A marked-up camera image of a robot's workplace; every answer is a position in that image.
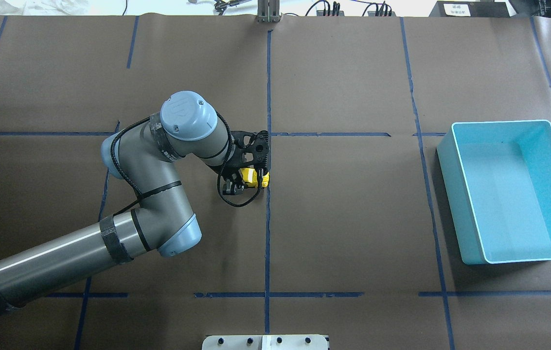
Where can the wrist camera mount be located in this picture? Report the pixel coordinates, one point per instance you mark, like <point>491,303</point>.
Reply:
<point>252,150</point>

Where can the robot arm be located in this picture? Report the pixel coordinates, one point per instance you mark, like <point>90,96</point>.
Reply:
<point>161,217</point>

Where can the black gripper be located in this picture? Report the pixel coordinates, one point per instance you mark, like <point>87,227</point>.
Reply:
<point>230,183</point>

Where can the black rectangular box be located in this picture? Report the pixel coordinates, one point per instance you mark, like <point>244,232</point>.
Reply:
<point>469,9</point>

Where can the yellow beetle toy car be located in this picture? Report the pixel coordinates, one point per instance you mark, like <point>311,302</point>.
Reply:
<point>250,178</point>

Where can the aluminium frame post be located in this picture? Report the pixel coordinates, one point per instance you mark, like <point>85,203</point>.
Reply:
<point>268,11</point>

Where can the light blue plastic bin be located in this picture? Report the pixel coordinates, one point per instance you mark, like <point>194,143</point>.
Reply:
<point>497,177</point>

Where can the white pedestal base plate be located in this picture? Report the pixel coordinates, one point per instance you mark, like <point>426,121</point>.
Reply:
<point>266,342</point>

